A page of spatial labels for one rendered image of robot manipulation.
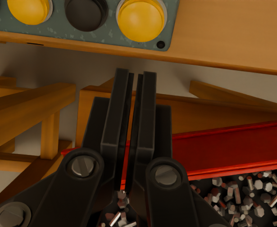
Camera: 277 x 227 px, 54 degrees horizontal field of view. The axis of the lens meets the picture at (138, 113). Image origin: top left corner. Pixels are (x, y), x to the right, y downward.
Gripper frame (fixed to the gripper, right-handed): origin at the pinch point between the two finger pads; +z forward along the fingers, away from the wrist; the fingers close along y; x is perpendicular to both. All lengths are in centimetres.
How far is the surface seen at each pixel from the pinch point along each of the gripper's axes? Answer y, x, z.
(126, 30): -0.9, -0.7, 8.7
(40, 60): -39, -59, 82
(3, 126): -23.4, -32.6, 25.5
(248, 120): 13.6, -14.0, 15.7
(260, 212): 12.4, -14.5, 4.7
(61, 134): -28, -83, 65
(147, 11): 0.2, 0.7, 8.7
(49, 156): -25, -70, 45
